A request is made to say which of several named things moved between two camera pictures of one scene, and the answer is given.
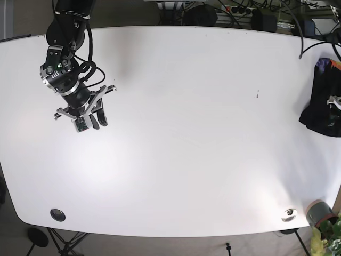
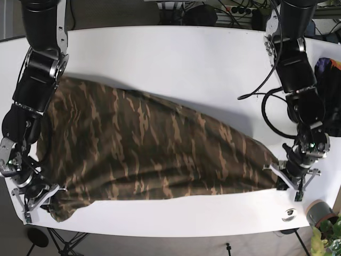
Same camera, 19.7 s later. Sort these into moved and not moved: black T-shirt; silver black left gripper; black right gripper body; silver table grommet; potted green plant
Moved: silver black left gripper; black right gripper body
Not moved: black T-shirt; potted green plant; silver table grommet
